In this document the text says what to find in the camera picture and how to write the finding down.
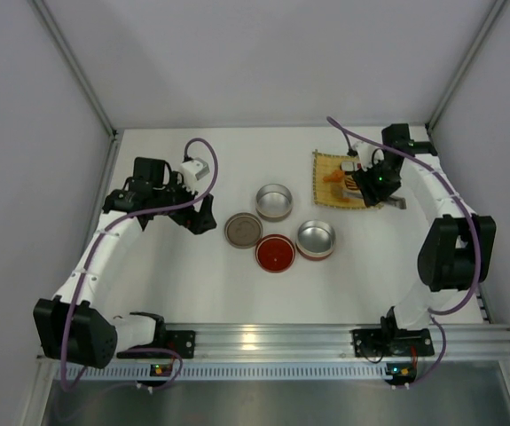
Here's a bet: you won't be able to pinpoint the sushi roll piece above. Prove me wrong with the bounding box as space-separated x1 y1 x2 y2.
344 175 359 192
340 161 361 175

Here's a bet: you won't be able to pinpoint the orange fried food piece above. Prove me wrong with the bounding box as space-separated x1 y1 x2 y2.
322 170 345 183

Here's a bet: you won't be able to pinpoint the metal tongs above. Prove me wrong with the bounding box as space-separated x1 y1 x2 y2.
346 190 407 209

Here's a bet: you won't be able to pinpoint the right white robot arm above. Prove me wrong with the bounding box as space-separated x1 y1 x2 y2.
350 124 497 332

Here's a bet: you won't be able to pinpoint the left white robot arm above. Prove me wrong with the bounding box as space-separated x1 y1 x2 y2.
33 157 216 368

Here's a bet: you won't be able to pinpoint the grey round lid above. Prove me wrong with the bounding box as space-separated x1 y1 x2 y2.
224 212 263 249

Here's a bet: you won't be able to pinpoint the bamboo mat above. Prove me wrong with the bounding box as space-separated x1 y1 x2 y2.
312 150 368 210

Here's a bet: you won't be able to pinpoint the upper steel round container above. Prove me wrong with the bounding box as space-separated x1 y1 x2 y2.
255 184 293 221

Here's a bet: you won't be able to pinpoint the steel round container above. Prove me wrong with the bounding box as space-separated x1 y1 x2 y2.
295 219 336 261
255 184 293 221

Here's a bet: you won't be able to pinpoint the red round lid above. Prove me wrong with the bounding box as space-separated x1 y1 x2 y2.
255 234 296 273

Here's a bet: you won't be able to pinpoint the lower steel round container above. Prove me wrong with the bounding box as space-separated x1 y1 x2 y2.
295 219 336 261

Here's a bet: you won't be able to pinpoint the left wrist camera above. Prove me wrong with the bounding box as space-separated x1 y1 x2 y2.
178 158 210 189

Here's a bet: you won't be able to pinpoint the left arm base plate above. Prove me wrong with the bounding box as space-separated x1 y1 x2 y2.
116 329 196 359

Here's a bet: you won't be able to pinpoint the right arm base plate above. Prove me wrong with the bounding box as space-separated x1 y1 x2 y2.
351 328 435 358

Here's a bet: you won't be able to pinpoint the aluminium rail frame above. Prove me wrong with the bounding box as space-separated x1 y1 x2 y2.
38 323 510 387

